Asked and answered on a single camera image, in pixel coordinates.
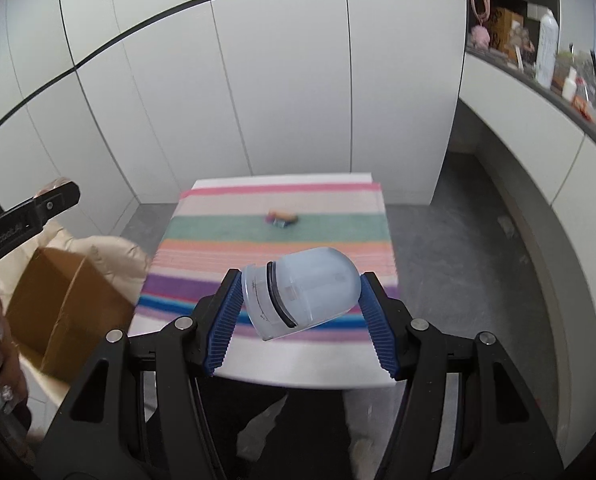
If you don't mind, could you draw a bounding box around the striped colourful cloth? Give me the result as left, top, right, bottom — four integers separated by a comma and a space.
128, 182, 401, 343

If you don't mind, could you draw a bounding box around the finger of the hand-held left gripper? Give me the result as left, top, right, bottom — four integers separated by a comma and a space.
26, 179, 81, 234

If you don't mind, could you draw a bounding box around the small white bottle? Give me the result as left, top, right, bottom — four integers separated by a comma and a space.
561, 67, 579, 101

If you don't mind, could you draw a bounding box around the white low cabinet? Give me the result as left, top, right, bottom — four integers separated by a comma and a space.
448, 52, 596, 461

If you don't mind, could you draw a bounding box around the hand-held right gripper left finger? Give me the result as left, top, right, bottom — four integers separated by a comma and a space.
35, 268, 244, 480

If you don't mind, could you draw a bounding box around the brown patterned box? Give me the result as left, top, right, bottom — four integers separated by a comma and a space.
488, 7, 525, 54

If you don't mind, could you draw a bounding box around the brown cardboard box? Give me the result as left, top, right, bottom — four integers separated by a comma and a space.
5, 247, 139, 382

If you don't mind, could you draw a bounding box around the tall white bottle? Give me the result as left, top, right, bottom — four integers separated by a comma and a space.
535, 8, 560, 87

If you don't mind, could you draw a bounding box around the frosted dome-shaped plastic case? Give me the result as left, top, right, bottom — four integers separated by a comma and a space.
242, 246, 363, 343

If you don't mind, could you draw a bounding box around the person's left hand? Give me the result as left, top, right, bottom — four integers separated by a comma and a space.
0, 280, 31, 431

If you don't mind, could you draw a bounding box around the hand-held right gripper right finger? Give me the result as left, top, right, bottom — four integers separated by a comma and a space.
360, 271, 565, 480

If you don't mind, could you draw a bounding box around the white wardrobe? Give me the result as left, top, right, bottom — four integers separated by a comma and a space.
0, 0, 468, 207

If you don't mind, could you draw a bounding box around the beige padded cloth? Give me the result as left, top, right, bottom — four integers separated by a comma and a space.
0, 217, 155, 411

